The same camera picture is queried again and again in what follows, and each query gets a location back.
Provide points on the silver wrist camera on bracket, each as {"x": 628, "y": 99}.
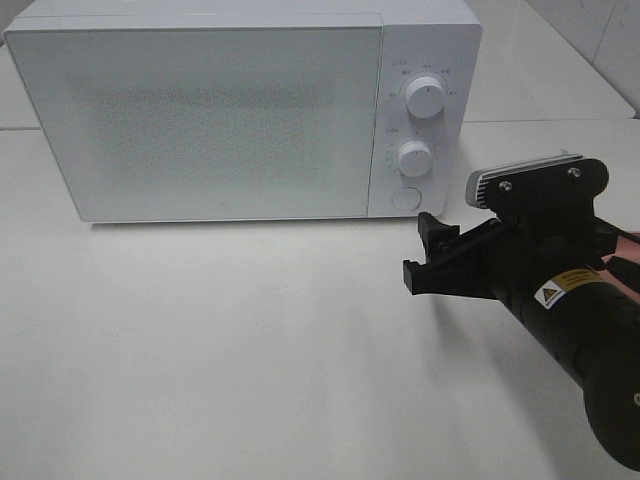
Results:
{"x": 549, "y": 185}

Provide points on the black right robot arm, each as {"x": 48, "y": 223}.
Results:
{"x": 598, "y": 347}

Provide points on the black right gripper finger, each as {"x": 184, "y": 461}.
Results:
{"x": 452, "y": 268}
{"x": 445, "y": 241}

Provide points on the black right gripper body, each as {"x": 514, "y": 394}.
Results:
{"x": 548, "y": 256}

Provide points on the white microwave oven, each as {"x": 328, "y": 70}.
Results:
{"x": 441, "y": 38}

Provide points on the lower white dial knob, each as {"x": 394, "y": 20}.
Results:
{"x": 415, "y": 159}

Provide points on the pink round plate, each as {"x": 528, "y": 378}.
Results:
{"x": 621, "y": 253}

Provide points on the round white door button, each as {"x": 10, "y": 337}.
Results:
{"x": 406, "y": 199}

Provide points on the upper white dial knob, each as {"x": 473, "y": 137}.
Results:
{"x": 425, "y": 96}

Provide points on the white dial knob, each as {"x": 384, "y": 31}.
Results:
{"x": 415, "y": 159}
{"x": 425, "y": 96}

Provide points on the white microwave door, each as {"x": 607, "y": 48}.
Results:
{"x": 206, "y": 125}

